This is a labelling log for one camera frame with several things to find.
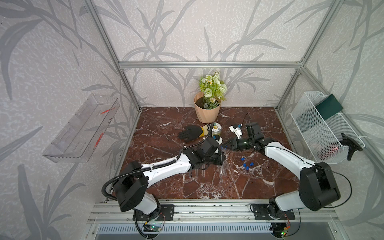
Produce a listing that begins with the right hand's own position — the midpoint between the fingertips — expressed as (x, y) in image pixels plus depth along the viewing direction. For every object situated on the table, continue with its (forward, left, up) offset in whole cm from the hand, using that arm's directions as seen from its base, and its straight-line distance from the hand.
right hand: (223, 144), depth 82 cm
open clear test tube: (-11, +19, -14) cm, 26 cm away
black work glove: (+17, +20, -11) cm, 28 cm away
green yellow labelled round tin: (+15, +2, -6) cm, 16 cm away
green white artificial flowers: (+32, +4, +13) cm, 35 cm away
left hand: (-9, -1, -1) cm, 9 cm away
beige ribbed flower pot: (+26, +9, -4) cm, 28 cm away
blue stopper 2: (-6, -18, -14) cm, 23 cm away
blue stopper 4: (-2, -13, -14) cm, 20 cm away
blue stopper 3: (-8, -15, -15) cm, 23 cm away
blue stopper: (-6, -14, -14) cm, 21 cm away
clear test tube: (-11, +11, -14) cm, 21 cm away
